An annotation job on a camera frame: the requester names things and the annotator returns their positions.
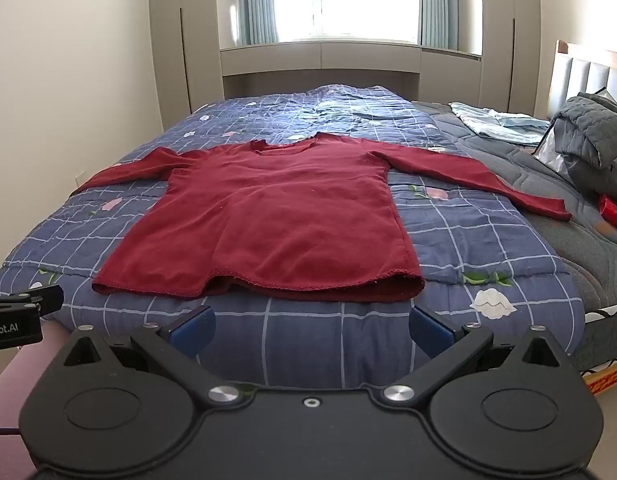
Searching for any dark bed base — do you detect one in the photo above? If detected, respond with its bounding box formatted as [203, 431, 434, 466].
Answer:
[580, 310, 617, 372]

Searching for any beige window bench cabinet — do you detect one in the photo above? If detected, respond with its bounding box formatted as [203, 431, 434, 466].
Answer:
[219, 41, 484, 102]

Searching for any orange patterned cloth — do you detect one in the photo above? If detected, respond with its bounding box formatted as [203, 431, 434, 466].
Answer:
[586, 359, 617, 396]

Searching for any light blue striped cloth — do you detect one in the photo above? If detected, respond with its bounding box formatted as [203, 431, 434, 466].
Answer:
[449, 101, 552, 147]

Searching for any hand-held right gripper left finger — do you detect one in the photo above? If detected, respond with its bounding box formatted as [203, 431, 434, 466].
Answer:
[62, 305, 244, 406]

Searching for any grey padded headboard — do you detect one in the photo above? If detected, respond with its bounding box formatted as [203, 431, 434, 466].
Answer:
[547, 40, 617, 121]

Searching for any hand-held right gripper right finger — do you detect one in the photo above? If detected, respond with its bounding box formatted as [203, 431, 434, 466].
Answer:
[381, 306, 565, 406]

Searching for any blue plaid floral quilt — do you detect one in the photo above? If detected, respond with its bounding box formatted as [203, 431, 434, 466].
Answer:
[0, 85, 587, 391]

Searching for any blue-grey curtain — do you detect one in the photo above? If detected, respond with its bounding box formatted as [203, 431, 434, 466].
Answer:
[237, 0, 279, 46]
[419, 0, 460, 51]

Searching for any beige tall wardrobe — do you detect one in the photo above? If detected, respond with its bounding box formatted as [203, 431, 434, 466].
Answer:
[481, 0, 544, 121]
[148, 0, 224, 128]

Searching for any small red bag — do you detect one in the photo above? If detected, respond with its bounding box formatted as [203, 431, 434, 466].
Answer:
[599, 195, 617, 235]

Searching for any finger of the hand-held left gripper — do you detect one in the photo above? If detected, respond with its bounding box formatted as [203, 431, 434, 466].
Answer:
[0, 284, 64, 319]

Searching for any grey quilted blanket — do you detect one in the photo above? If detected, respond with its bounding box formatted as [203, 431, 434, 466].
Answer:
[551, 91, 617, 171]

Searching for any red long-sleeved sweater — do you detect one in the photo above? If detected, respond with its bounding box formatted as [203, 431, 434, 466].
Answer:
[71, 132, 573, 305]

